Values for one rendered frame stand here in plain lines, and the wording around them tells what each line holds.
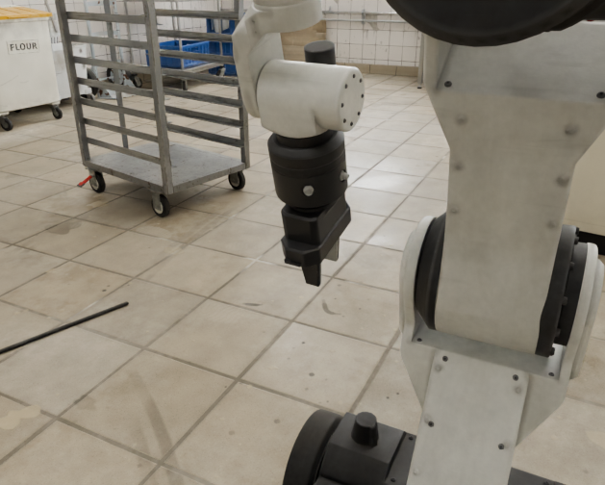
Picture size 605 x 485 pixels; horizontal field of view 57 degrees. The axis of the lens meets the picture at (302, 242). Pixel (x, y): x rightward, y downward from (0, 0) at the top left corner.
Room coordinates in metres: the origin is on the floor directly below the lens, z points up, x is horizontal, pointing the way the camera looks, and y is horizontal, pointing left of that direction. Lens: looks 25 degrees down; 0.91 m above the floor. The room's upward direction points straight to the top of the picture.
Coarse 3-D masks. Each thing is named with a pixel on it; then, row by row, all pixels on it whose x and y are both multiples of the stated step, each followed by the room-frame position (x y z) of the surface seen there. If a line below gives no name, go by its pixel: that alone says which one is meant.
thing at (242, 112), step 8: (240, 0) 2.52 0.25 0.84; (240, 8) 2.51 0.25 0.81; (240, 16) 2.51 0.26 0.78; (240, 96) 2.51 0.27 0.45; (240, 112) 2.51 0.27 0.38; (240, 128) 2.52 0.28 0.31; (240, 136) 2.52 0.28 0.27; (248, 136) 2.53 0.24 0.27; (248, 144) 2.52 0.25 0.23; (240, 152) 2.52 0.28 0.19; (248, 152) 2.52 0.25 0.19; (248, 160) 2.52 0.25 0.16
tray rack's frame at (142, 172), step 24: (72, 72) 2.55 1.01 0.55; (72, 96) 2.55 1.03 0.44; (120, 96) 2.75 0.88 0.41; (120, 120) 2.73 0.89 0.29; (144, 144) 2.83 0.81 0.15; (96, 168) 2.49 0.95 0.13; (120, 168) 2.42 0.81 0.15; (144, 168) 2.42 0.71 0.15; (192, 168) 2.42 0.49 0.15; (216, 168) 2.42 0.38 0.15; (240, 168) 2.48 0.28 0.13
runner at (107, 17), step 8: (72, 16) 2.54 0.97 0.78; (80, 16) 2.50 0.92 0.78; (88, 16) 2.46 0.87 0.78; (96, 16) 2.42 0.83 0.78; (104, 16) 2.39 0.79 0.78; (112, 16) 2.36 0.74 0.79; (120, 16) 2.32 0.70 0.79; (128, 16) 2.29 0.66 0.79; (136, 16) 2.26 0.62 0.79; (160, 24) 2.19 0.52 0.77
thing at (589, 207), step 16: (592, 144) 1.88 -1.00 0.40; (592, 160) 1.87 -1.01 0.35; (576, 176) 1.89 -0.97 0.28; (592, 176) 1.86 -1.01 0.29; (576, 192) 1.89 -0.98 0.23; (592, 192) 1.86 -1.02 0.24; (576, 208) 1.88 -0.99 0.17; (592, 208) 1.85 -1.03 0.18; (576, 224) 1.88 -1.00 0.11; (592, 224) 1.85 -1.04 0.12; (592, 240) 1.86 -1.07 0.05
